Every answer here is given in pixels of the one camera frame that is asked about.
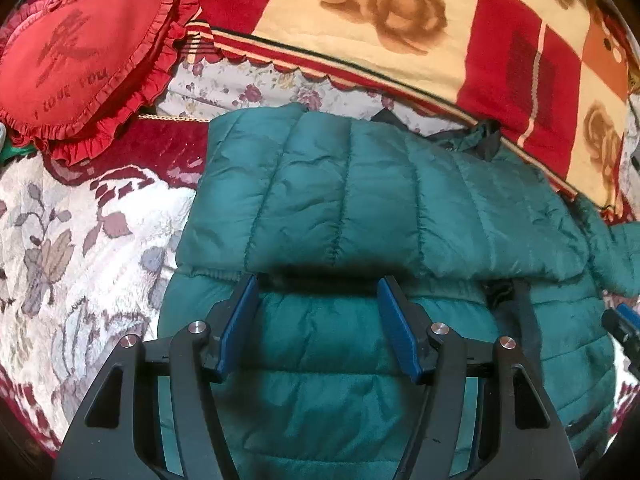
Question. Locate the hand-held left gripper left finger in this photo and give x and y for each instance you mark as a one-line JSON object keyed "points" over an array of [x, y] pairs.
{"points": [[239, 320]]}

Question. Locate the green cloth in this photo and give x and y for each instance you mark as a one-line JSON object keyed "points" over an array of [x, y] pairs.
{"points": [[12, 152]]}

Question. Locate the small-flower print bedsheet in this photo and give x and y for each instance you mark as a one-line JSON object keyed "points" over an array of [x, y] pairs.
{"points": [[240, 90]]}

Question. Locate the red heart-shaped ruffled pillow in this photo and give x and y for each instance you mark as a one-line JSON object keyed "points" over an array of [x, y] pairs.
{"points": [[75, 55]]}

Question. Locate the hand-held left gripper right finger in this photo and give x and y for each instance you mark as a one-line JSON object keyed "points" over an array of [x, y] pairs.
{"points": [[397, 325]]}

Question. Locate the red checkered rose blanket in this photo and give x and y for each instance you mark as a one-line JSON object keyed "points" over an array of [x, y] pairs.
{"points": [[400, 10]]}

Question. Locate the green puffer jacket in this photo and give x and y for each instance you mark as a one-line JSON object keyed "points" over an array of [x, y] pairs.
{"points": [[350, 200]]}

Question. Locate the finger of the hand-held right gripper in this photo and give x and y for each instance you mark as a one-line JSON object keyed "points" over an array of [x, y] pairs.
{"points": [[620, 325]]}

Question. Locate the white and red floral fleece blanket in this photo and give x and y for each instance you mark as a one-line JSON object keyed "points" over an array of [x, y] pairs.
{"points": [[75, 260]]}

